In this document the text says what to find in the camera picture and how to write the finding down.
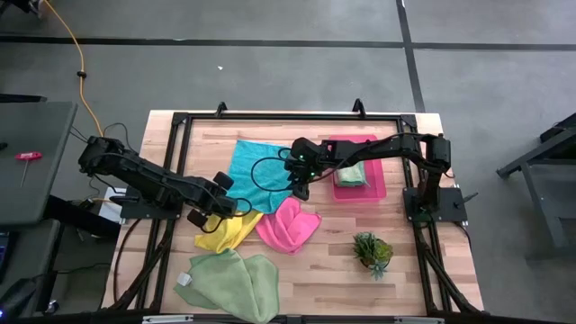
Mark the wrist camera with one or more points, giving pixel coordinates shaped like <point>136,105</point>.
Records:
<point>306,147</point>
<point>229,207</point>

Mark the light green microfiber towel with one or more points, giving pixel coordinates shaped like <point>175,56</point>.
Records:
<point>351,175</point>
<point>225,283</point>

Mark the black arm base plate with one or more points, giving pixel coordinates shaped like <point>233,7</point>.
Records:
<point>148,211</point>
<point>450,204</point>

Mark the pink microfiber towel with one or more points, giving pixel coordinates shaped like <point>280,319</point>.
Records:
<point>288,227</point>

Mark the potted succulent plant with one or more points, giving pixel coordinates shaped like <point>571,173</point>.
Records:
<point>372,254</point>

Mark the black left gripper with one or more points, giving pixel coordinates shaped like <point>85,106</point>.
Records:
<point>202,198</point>

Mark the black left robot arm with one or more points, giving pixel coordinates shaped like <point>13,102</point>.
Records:
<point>135,173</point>

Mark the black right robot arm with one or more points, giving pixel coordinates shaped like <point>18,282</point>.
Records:
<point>391,144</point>

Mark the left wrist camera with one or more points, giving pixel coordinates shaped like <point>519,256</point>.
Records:
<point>229,207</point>

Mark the pink translucent plastic bin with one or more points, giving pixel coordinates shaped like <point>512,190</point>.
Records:
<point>375,189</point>

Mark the white box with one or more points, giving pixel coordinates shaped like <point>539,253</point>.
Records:
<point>110,211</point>

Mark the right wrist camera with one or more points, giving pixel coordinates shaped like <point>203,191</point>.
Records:
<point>306,147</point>

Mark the grey metal stand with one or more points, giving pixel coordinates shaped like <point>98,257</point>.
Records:
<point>510,171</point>

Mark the black aluminium table frame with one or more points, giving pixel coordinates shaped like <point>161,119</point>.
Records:
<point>292,117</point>

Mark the grey side table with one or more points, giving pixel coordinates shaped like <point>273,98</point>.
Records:
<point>45,135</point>

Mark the yellow microfiber towel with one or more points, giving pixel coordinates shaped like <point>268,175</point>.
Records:
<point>225,234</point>

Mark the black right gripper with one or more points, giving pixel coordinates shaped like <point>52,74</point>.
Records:
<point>301,168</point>

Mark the teal microfiber towel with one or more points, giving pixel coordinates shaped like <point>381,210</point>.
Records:
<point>252,180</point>

